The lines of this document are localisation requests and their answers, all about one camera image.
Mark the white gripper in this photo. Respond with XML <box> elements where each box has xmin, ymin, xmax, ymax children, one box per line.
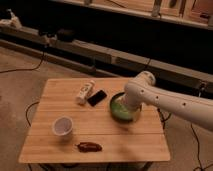
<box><xmin>121</xmin><ymin>94</ymin><xmax>141</xmax><ymax>111</ymax></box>

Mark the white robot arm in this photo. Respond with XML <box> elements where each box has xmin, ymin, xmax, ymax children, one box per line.
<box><xmin>123</xmin><ymin>71</ymin><xmax>213</xmax><ymax>132</ymax></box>

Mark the green plate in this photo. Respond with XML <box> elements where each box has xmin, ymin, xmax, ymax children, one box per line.
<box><xmin>109</xmin><ymin>92</ymin><xmax>142</xmax><ymax>122</ymax></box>

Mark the black smartphone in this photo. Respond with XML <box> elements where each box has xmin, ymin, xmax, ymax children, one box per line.
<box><xmin>87</xmin><ymin>90</ymin><xmax>107</xmax><ymax>106</ymax></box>

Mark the white bottle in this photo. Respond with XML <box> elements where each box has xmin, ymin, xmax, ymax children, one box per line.
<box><xmin>75</xmin><ymin>80</ymin><xmax>95</xmax><ymax>105</ymax></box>

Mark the wooden table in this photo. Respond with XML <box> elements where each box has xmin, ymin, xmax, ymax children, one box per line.
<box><xmin>19</xmin><ymin>78</ymin><xmax>170</xmax><ymax>163</ymax></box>

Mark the black object on ledge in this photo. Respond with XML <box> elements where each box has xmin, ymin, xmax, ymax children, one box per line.
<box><xmin>57</xmin><ymin>29</ymin><xmax>75</xmax><ymax>42</ymax></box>

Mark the white figure on ledge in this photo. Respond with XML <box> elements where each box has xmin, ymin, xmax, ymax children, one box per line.
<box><xmin>0</xmin><ymin>9</ymin><xmax>22</xmax><ymax>29</ymax></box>

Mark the black cable on floor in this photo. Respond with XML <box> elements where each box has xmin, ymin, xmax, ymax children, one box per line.
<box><xmin>0</xmin><ymin>49</ymin><xmax>46</xmax><ymax>75</ymax></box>

